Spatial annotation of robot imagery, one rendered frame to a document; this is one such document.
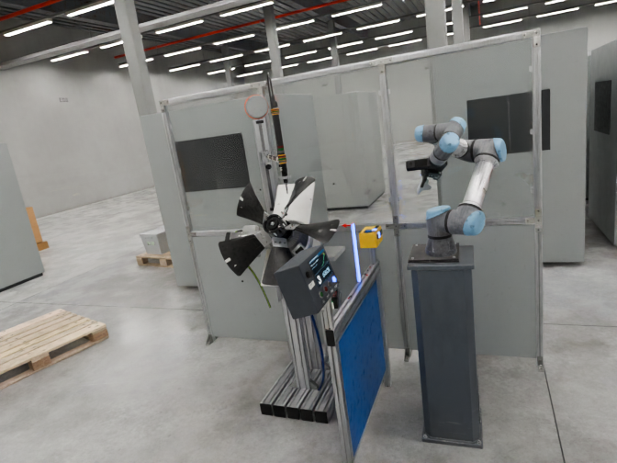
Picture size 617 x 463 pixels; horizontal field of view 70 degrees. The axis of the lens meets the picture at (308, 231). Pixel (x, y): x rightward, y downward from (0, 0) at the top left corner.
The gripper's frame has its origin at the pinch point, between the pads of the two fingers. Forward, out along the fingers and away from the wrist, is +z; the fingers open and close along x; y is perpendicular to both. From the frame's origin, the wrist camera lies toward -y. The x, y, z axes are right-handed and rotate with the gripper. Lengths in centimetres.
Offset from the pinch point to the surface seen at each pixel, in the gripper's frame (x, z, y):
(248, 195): 11, 57, -81
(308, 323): -49, 117, -32
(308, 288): -68, -27, -53
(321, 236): -21, 33, -40
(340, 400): -101, 31, -27
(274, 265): -35, 46, -62
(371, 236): -10.4, 48.1, -8.4
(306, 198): 18, 66, -46
